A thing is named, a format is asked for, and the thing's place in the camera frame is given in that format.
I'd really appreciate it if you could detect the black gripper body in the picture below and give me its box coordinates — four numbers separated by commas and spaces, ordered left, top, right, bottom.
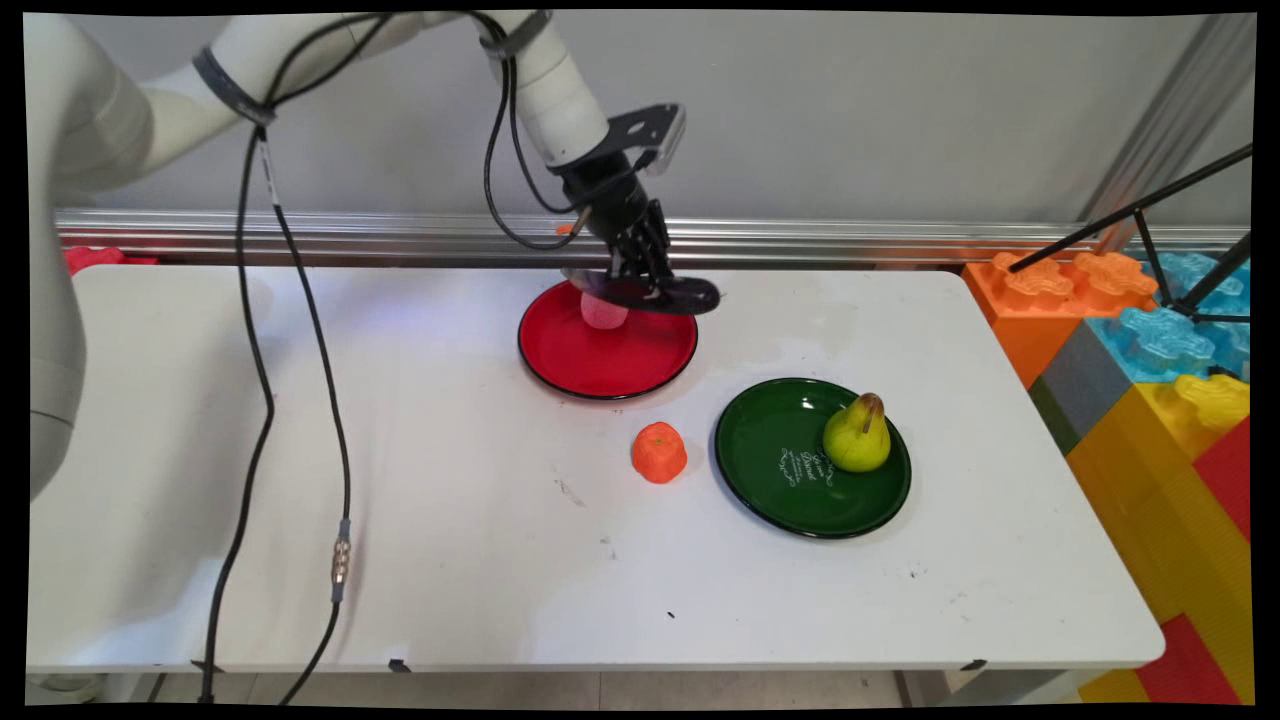
558, 148, 663, 248

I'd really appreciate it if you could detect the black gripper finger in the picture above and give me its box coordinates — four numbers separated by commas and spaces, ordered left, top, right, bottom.
604, 224, 648, 289
639, 199, 683, 298

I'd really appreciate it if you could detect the purple toy eggplant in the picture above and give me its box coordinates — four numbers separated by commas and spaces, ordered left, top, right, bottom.
561, 266, 722, 318

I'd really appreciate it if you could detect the red plate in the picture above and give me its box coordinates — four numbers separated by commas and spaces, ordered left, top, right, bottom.
517, 278, 699, 402

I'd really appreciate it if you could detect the orange toy tangerine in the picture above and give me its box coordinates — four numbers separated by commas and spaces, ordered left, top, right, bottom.
631, 421, 689, 485

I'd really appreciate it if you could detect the dark green plate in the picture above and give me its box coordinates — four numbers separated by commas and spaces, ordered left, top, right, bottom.
714, 377, 913, 540

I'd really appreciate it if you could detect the green toy pear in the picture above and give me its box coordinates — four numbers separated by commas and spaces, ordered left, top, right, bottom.
823, 392, 893, 474

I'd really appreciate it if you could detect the orange giant building block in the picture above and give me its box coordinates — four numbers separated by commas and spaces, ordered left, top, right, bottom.
961, 250, 1161, 392

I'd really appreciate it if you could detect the grey giant building block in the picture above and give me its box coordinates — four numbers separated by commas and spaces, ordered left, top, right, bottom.
1027, 319, 1138, 458

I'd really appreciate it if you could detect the black tripod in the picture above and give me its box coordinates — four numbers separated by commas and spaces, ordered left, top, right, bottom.
1007, 145, 1254, 382

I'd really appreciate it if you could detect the blue giant building block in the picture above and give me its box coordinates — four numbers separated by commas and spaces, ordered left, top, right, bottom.
1084, 252, 1252, 387

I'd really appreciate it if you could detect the red object behind table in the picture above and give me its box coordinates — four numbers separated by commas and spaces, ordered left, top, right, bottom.
64, 245, 160, 277

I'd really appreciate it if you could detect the yellow giant building block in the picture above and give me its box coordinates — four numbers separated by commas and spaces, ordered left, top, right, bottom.
1064, 374, 1256, 706

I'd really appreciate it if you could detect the grey table leg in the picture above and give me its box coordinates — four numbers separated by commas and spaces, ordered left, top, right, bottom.
938, 668, 1093, 707

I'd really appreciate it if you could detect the black wrist camera mount bracket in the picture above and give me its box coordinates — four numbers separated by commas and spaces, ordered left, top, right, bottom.
604, 102, 689, 178

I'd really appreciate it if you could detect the grey cable strap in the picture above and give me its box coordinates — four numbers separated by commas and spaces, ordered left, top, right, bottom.
192, 44, 278, 128
478, 10, 554, 61

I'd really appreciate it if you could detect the horizontal aluminium rail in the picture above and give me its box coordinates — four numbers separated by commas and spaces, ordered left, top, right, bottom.
55, 207, 1252, 270

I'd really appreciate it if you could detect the black cable with metal connector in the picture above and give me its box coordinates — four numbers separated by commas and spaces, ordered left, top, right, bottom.
197, 12, 396, 706

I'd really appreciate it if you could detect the slanted aluminium post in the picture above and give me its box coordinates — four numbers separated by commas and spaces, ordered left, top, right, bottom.
1075, 12, 1257, 257

